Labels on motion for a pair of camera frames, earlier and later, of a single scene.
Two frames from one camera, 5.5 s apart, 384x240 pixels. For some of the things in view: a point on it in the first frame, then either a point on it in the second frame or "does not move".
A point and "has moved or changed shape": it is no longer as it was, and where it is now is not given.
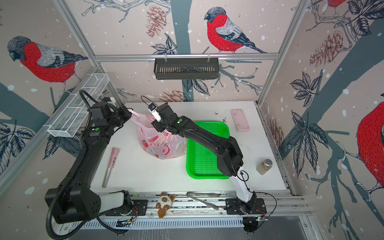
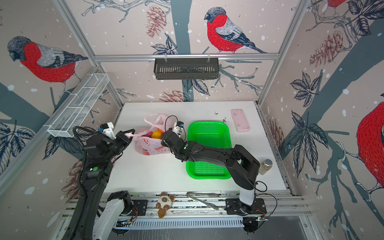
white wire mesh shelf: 69,118 does not move
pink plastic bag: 161,144 has moved or changed shape
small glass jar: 264,167 does not move
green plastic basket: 201,160 does not move
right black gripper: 159,125 to 165,143
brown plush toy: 164,203 does not move
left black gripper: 122,109 to 121,135
